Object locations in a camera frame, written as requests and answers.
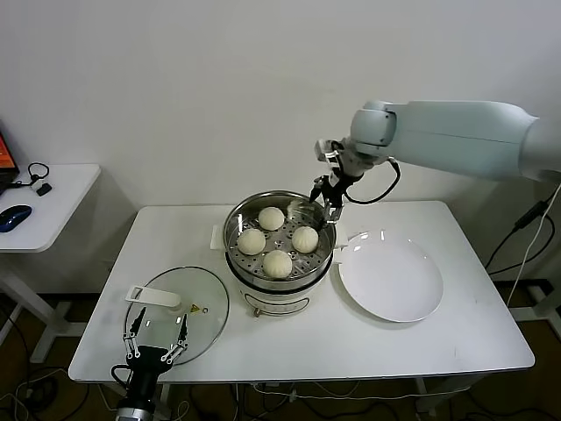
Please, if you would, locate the white side table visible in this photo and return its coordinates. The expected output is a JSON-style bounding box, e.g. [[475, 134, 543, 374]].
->
[[0, 164, 103, 365]]

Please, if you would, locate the white round plate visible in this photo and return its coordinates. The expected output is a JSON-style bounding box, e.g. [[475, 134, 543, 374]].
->
[[337, 231, 444, 324]]

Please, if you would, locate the black looped earphone cable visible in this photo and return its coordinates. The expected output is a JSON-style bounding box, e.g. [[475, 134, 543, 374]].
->
[[8, 162, 50, 190]]

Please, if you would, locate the black laptop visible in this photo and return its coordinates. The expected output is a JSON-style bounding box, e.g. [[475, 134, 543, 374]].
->
[[0, 118, 22, 196]]

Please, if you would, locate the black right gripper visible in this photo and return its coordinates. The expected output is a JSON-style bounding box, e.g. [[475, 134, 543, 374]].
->
[[309, 168, 357, 231]]

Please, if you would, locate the black power cable with adapter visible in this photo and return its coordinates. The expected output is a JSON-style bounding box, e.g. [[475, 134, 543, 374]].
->
[[484, 182, 561, 275]]

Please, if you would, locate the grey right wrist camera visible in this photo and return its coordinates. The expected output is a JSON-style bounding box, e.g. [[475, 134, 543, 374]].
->
[[315, 139, 341, 161]]

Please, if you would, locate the white lid handle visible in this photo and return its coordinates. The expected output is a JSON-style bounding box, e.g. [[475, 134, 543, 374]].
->
[[125, 285, 181, 311]]

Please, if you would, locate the blue computer mouse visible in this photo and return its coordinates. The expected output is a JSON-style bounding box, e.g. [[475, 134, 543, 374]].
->
[[0, 204, 33, 233]]

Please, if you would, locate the white electric cooker base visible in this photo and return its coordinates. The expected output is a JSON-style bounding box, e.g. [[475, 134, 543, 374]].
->
[[209, 223, 347, 318]]

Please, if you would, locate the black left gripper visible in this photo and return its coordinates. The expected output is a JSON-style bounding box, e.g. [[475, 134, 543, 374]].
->
[[121, 307, 190, 396]]

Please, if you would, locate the white hanging cable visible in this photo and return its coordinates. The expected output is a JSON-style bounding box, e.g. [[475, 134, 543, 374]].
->
[[508, 201, 557, 308]]

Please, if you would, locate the round glass pot lid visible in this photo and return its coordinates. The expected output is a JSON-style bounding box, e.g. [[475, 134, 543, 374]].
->
[[124, 266, 231, 367]]

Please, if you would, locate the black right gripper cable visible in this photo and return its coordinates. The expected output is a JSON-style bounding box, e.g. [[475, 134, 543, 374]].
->
[[345, 157, 402, 205]]

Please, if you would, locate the white steamed baozi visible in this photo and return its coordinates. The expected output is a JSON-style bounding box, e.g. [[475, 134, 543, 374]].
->
[[291, 225, 320, 254], [257, 206, 285, 232], [237, 228, 267, 256], [262, 249, 294, 281]]

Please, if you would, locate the stainless steel steamer basket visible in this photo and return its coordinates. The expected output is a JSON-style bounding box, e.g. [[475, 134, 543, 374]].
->
[[223, 189, 337, 282]]

